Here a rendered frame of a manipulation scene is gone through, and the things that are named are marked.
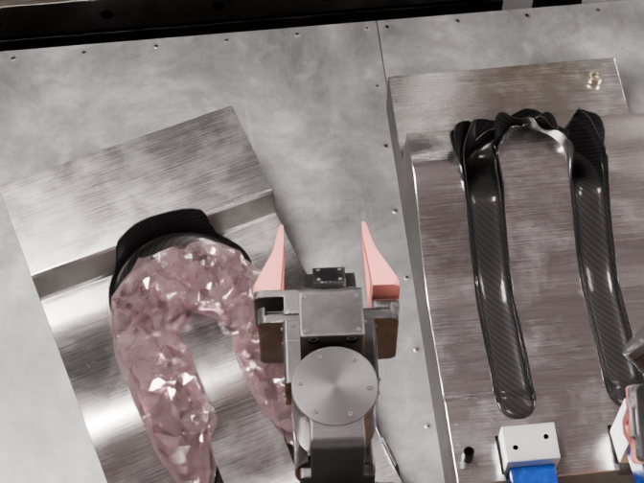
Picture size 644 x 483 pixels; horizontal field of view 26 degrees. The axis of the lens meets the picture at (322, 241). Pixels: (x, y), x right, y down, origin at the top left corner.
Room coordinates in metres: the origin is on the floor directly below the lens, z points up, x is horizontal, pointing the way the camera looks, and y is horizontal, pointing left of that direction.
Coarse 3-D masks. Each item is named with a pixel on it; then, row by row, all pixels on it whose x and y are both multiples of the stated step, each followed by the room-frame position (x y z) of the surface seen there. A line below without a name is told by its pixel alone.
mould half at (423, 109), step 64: (576, 64) 0.97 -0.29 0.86; (448, 128) 0.88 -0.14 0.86; (640, 128) 0.83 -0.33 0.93; (448, 192) 0.76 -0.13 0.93; (512, 192) 0.76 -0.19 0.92; (640, 192) 0.76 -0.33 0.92; (448, 256) 0.70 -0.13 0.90; (512, 256) 0.70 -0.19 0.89; (576, 256) 0.70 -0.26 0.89; (640, 256) 0.70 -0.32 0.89; (448, 320) 0.63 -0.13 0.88; (576, 320) 0.63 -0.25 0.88; (640, 320) 0.63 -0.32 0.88; (448, 384) 0.56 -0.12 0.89; (576, 384) 0.56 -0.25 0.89; (448, 448) 0.50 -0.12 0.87; (576, 448) 0.50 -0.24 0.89
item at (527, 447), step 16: (512, 432) 0.50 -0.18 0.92; (528, 432) 0.50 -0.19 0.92; (544, 432) 0.50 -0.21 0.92; (512, 448) 0.48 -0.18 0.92; (528, 448) 0.48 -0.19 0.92; (544, 448) 0.48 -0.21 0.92; (512, 464) 0.47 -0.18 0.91; (528, 464) 0.47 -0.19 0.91; (544, 464) 0.47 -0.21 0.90; (512, 480) 0.46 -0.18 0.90; (528, 480) 0.46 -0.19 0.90; (544, 480) 0.46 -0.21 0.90
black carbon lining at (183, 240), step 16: (192, 208) 0.75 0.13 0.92; (144, 224) 0.73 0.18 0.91; (160, 224) 0.74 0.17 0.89; (176, 224) 0.74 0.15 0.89; (192, 224) 0.74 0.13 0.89; (208, 224) 0.74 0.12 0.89; (128, 240) 0.72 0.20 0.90; (144, 240) 0.73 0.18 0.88; (160, 240) 0.74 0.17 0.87; (176, 240) 0.74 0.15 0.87; (192, 240) 0.74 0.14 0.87; (224, 240) 0.73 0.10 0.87; (128, 256) 0.72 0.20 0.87; (144, 256) 0.72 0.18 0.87; (128, 272) 0.70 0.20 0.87; (112, 288) 0.68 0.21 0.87; (288, 448) 0.51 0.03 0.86
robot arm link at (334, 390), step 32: (320, 352) 0.40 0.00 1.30; (352, 352) 0.40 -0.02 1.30; (320, 384) 0.38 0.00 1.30; (352, 384) 0.38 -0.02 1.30; (320, 416) 0.35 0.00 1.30; (352, 416) 0.35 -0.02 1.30; (320, 448) 0.33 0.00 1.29; (352, 448) 0.33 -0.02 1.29; (320, 480) 0.33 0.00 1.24; (352, 480) 0.33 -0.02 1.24
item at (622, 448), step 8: (624, 400) 0.52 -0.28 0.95; (624, 408) 0.51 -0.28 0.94; (616, 416) 0.52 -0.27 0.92; (616, 424) 0.51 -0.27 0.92; (616, 432) 0.50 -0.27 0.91; (616, 440) 0.50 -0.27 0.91; (624, 440) 0.49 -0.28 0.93; (616, 448) 0.49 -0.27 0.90; (624, 448) 0.48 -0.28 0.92; (624, 456) 0.48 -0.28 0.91; (632, 464) 0.47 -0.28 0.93; (640, 464) 0.46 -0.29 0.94; (632, 472) 0.46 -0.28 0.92; (640, 472) 0.45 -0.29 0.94; (640, 480) 0.45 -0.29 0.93
